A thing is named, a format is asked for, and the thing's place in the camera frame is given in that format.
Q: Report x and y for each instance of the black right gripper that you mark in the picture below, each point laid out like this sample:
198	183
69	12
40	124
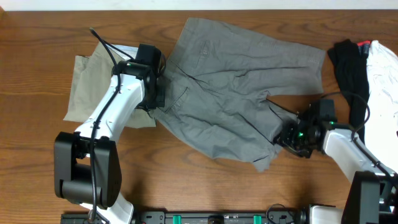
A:
285	141

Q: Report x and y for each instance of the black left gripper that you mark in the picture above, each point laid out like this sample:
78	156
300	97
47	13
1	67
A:
158	93

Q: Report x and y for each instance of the red black garment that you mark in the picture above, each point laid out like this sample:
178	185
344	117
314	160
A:
364	47

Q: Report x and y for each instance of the white garment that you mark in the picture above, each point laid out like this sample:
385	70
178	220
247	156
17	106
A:
380	134

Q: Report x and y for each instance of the folded khaki shorts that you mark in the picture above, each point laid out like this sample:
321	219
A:
91	79

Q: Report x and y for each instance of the grey shorts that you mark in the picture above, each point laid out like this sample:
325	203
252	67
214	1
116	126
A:
217	81

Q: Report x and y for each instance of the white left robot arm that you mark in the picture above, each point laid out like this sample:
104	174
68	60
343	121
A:
86	163

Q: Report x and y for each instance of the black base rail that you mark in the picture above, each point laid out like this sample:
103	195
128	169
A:
277	216

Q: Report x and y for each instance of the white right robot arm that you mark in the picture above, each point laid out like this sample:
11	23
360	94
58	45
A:
372	196

